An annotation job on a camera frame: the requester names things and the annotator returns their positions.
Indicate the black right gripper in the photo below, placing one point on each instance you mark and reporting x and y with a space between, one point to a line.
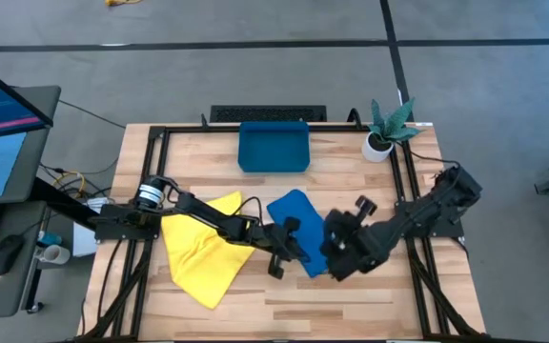
351 248

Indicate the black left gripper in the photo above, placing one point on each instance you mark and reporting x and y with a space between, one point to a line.
279 240

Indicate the blue microfiber towel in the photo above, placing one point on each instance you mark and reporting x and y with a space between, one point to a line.
298 209

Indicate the yellow microfiber towel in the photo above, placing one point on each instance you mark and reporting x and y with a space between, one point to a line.
193 257

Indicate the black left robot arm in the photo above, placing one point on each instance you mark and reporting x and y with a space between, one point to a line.
208 216

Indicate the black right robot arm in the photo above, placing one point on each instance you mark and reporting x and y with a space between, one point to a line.
427 209

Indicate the blue plastic basket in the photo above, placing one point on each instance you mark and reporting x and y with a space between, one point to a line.
274 147

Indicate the green plant in white pot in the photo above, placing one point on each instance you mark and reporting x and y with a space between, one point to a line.
377 150

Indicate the black floor vent grille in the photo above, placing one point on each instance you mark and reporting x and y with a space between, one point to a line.
265 113

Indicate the white box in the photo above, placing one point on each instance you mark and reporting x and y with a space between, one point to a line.
81 243

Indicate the white mug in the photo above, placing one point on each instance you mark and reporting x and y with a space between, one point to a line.
55 255

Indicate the black support beam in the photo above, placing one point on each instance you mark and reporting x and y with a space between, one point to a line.
60 202

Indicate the teal plastic object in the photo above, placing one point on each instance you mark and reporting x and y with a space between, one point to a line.
51 238

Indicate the grey computer cart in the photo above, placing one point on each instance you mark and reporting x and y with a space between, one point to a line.
36 157

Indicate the black computer mouse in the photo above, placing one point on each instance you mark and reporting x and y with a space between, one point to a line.
5 252

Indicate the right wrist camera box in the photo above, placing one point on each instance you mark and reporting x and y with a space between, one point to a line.
366 206

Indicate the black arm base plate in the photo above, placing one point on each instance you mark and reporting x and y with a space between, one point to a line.
448 232
107 232

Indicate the black frame bracket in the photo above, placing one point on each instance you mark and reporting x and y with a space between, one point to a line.
204 121
351 119

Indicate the black aluminium table frame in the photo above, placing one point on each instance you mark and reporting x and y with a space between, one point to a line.
193 129

